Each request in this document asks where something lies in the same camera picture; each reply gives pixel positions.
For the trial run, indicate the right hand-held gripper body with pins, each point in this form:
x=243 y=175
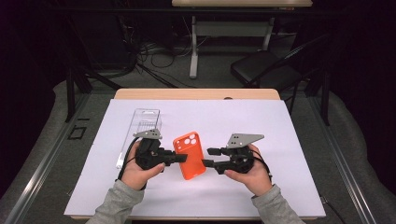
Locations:
x=239 y=157

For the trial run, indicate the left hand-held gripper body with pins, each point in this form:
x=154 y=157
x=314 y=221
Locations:
x=149 y=154

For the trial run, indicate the orange phone case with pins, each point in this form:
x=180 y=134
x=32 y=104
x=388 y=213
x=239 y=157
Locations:
x=194 y=168

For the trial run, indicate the clear plastic box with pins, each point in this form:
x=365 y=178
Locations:
x=146 y=119

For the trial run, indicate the person's left hand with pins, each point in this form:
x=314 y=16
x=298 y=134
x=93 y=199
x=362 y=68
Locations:
x=137 y=177

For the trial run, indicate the person's right hand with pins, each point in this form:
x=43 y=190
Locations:
x=257 y=180

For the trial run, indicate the white table mat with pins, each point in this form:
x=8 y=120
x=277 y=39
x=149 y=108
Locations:
x=218 y=193

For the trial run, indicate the light wooden table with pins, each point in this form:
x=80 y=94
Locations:
x=186 y=94

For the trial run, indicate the black folding chair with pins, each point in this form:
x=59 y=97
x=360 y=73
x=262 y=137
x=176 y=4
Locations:
x=264 y=67

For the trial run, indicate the black metal stand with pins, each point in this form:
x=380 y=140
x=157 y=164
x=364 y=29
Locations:
x=325 y=99
x=70 y=99

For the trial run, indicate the white-legged desk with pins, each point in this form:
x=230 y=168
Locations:
x=193 y=46

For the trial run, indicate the aluminium floor rail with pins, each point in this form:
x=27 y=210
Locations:
x=31 y=186
x=355 y=186

